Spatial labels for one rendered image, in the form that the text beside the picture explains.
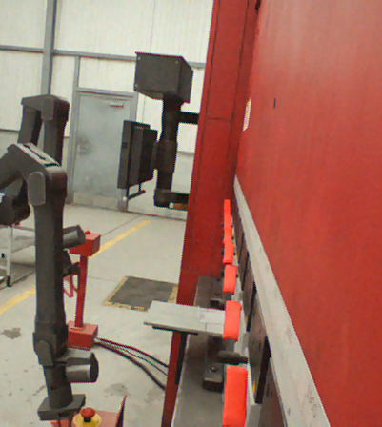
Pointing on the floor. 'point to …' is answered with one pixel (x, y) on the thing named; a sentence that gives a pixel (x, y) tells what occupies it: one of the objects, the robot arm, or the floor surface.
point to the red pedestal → (79, 338)
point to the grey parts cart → (23, 237)
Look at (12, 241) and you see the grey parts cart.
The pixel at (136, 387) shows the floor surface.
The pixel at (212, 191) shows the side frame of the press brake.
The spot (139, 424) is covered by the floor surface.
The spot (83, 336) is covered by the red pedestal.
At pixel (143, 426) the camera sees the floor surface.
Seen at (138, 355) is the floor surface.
